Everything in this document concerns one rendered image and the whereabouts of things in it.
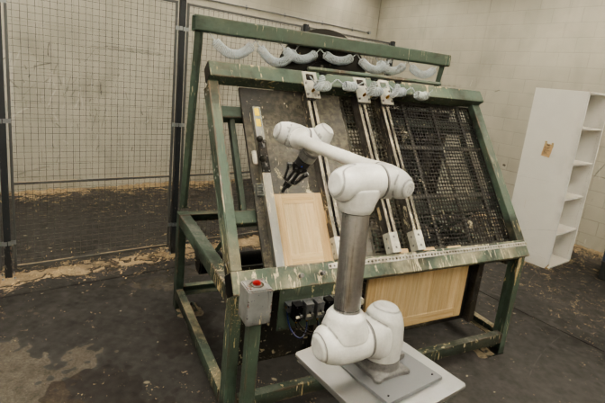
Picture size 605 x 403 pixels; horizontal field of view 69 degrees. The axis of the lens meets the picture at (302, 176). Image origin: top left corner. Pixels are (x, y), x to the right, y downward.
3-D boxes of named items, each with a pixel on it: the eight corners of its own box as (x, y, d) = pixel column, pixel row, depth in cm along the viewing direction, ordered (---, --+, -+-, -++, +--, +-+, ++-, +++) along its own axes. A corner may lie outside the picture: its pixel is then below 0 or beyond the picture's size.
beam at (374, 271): (226, 300, 222) (232, 296, 213) (223, 275, 226) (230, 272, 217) (517, 258, 323) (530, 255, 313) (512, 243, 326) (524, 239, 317)
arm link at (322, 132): (316, 145, 221) (294, 139, 214) (333, 122, 213) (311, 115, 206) (323, 160, 214) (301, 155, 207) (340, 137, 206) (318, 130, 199)
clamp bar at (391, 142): (409, 252, 274) (434, 244, 254) (367, 87, 312) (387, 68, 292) (420, 251, 279) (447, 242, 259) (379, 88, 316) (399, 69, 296)
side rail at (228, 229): (224, 275, 226) (230, 272, 217) (203, 89, 261) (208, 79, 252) (235, 273, 229) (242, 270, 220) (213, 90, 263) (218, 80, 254)
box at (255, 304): (245, 328, 198) (248, 292, 194) (237, 315, 208) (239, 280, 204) (270, 324, 203) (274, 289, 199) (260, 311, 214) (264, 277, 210)
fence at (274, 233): (273, 268, 232) (276, 266, 229) (249, 109, 262) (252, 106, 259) (282, 267, 235) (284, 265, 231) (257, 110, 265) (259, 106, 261)
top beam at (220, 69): (205, 84, 256) (209, 75, 247) (203, 69, 259) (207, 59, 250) (474, 108, 356) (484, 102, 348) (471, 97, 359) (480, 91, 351)
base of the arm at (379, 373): (418, 371, 179) (419, 358, 178) (376, 385, 168) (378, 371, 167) (387, 347, 194) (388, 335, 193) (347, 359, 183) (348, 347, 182)
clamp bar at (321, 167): (329, 261, 248) (351, 252, 228) (294, 79, 285) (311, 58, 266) (344, 259, 253) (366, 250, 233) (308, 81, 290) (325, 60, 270)
